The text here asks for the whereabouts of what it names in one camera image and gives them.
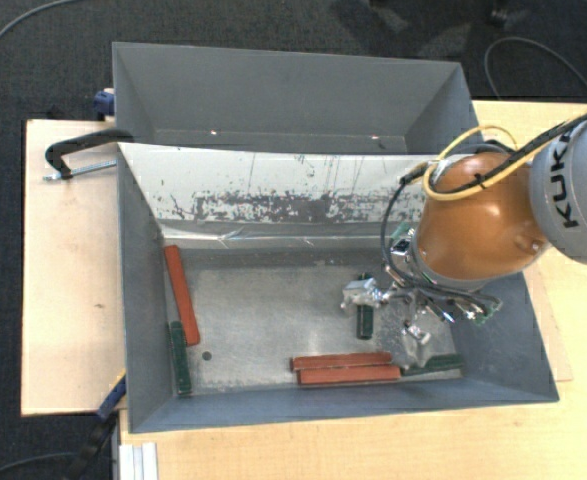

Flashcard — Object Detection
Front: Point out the dark green flat block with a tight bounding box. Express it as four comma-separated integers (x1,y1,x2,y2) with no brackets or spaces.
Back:
356,272,376,340
400,353,465,377
168,320,194,396

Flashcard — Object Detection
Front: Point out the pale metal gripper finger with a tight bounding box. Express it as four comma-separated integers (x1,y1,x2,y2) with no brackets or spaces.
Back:
401,321,432,371
341,276,380,315

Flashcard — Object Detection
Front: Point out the red-brown flat block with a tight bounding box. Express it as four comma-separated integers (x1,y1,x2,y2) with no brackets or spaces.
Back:
289,351,394,372
163,244,201,347
296,364,403,387

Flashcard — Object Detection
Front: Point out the grey metal bin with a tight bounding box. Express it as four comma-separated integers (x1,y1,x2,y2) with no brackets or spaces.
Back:
111,41,560,434

